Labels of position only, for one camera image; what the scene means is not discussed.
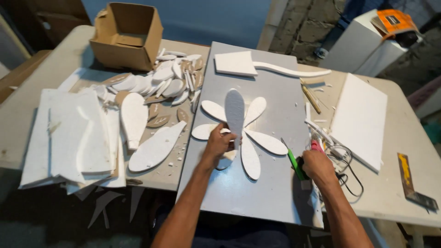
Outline grey work board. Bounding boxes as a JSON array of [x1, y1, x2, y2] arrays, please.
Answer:
[[176, 42, 324, 229]]

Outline long white foam petal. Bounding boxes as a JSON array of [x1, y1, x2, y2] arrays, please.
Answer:
[[224, 88, 245, 151]]

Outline stack of foam offcut sheets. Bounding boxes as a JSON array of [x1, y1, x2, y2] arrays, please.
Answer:
[[19, 86, 127, 195]]

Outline flower of foam petals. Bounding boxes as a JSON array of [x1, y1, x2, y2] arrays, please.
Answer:
[[191, 96, 289, 181]]

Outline large white foam petal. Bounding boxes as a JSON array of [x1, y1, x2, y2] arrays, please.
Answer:
[[128, 121, 187, 173], [120, 92, 149, 151]]

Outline person's left hand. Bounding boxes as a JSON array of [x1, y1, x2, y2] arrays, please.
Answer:
[[203, 122, 242, 169]]

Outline orange book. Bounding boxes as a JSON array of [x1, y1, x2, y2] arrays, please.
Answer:
[[371, 9, 419, 39]]

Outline white foam strip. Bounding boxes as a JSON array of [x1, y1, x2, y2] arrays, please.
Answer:
[[305, 119, 334, 145]]

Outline pile of small foam cutouts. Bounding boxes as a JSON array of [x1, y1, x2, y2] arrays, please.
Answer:
[[103, 48, 204, 112]]

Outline wavy white foam stem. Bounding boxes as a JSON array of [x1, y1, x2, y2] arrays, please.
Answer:
[[253, 61, 332, 78]]

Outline scattered brown cardboard leaves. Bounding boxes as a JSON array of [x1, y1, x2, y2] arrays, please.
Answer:
[[102, 59, 204, 129]]

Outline person's right hand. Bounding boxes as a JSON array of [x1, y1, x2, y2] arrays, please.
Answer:
[[301, 149, 337, 184]]

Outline rectangular white foam sheet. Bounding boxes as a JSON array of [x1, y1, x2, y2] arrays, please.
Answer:
[[330, 73, 388, 173]]

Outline pink hand tool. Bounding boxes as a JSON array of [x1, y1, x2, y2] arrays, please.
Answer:
[[310, 139, 325, 154]]

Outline person's dark trousers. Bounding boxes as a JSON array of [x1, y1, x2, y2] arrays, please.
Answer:
[[152, 203, 291, 248]]

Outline foam scraps under table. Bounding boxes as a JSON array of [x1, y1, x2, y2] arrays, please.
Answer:
[[73, 185, 146, 230]]

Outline rusty metal try square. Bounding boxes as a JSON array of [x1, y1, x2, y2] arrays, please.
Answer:
[[397, 152, 439, 211]]

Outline black cable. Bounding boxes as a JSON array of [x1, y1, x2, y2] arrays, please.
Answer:
[[325, 145, 364, 199]]

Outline green and black cutting tool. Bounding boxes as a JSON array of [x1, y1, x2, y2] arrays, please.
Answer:
[[280, 137, 312, 191]]

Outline yellow wooden stick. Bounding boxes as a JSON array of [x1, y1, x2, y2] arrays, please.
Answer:
[[299, 78, 322, 114]]

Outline brown wooden furniture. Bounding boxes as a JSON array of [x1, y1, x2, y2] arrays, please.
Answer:
[[0, 50, 53, 105]]

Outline white cabinet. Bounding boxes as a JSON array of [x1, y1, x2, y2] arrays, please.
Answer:
[[320, 9, 410, 78]]

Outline square white foam piece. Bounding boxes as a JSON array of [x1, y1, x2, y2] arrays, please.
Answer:
[[214, 51, 258, 77]]

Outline open cardboard box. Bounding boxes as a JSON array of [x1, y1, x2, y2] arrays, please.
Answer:
[[90, 2, 164, 72]]

